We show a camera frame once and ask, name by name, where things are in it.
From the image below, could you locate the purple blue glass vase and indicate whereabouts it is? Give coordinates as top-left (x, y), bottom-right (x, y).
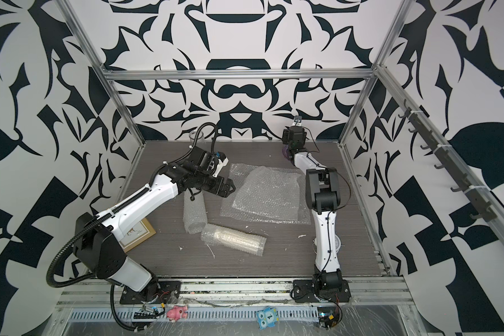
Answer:
top-left (282, 145), bottom-right (292, 161)

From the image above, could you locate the bubble-wrapped roll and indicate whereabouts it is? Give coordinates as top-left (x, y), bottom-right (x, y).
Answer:
top-left (183, 190), bottom-right (208, 235)

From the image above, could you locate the bubble-wrapped cylinder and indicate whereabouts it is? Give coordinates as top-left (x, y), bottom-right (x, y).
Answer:
top-left (200, 224), bottom-right (267, 256)

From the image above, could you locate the clear glass vase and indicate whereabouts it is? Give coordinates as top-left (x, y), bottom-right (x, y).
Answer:
top-left (189, 130), bottom-right (205, 146)

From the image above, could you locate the bubble wrap around vase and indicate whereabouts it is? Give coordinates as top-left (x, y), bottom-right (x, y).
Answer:
top-left (221, 163), bottom-right (311, 225)

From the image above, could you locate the bubble-wrapped purple item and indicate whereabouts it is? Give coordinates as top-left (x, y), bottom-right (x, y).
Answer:
top-left (232, 166), bottom-right (300, 221)

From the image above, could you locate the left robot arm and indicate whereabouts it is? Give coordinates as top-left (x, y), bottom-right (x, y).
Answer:
top-left (46, 138), bottom-right (235, 303)

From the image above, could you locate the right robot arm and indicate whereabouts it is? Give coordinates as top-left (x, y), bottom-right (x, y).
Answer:
top-left (282, 120), bottom-right (344, 295)

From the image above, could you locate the white alarm clock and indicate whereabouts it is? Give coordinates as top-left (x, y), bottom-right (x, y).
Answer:
top-left (313, 235), bottom-right (342, 253)

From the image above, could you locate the pink toy figure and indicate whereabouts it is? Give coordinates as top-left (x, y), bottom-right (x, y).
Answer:
top-left (166, 305), bottom-right (188, 323)

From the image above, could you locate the blue toy figure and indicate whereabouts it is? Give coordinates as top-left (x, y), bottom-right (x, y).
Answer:
top-left (256, 307), bottom-right (279, 330)

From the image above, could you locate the left circuit board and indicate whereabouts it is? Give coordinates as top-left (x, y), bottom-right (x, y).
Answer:
top-left (133, 306), bottom-right (166, 319)

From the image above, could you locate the circuit board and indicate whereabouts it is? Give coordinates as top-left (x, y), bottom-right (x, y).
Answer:
top-left (318, 307), bottom-right (343, 330)
top-left (133, 306), bottom-right (166, 319)

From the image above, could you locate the right circuit board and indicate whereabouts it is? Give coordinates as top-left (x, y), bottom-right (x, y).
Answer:
top-left (318, 307), bottom-right (343, 330)

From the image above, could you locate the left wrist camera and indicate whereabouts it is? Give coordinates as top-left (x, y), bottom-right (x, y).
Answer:
top-left (213, 152), bottom-right (229, 177)

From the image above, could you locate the wooden picture frame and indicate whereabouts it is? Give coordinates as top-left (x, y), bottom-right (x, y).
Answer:
top-left (120, 218), bottom-right (156, 253)

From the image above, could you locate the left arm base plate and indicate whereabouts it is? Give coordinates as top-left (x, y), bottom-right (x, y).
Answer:
top-left (120, 279), bottom-right (181, 305)

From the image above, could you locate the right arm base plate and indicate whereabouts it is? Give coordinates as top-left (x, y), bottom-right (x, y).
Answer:
top-left (290, 279), bottom-right (352, 303)

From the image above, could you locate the black corrugated cable hose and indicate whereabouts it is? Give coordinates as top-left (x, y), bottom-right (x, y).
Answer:
top-left (108, 285), bottom-right (152, 333)

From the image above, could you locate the white perforated cable duct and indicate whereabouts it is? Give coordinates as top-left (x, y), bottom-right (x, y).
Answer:
top-left (69, 306), bottom-right (319, 323)

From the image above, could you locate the black hook rail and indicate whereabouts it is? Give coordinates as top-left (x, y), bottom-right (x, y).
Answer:
top-left (400, 107), bottom-right (498, 223)

